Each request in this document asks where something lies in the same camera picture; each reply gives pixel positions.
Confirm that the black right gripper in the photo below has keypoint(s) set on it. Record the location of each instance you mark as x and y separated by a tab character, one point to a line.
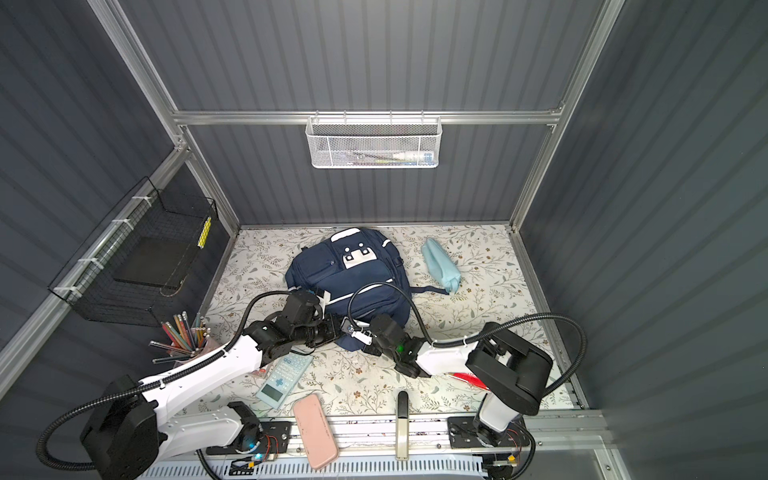
371	349

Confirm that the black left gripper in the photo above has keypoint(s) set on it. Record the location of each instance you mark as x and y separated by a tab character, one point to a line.
334	332

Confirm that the navy blue student backpack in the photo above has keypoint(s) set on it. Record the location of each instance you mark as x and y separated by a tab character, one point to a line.
359	271

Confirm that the light blue pencil pouch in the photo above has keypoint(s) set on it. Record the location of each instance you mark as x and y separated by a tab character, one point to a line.
440	266

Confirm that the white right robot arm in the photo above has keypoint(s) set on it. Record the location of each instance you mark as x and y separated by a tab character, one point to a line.
514	371

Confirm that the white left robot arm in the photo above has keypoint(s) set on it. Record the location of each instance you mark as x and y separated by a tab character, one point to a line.
125	433

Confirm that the light blue calculator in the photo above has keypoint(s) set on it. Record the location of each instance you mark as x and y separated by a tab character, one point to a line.
283	378

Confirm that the red card box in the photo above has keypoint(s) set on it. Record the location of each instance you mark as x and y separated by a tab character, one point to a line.
470	379

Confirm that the floral table mat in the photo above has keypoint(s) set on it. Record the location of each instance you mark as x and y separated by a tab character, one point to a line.
492	288

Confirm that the coloured pencils cup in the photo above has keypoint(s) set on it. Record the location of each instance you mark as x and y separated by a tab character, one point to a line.
187	339

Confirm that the black handled metal tool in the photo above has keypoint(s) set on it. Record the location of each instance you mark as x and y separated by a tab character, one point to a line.
402	426

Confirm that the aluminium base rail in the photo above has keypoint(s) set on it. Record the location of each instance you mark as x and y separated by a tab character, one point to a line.
225	432

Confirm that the black wire wall basket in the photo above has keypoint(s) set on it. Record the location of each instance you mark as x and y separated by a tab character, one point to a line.
146	267

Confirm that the white wire mesh basket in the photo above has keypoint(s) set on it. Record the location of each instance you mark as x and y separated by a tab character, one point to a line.
374	142

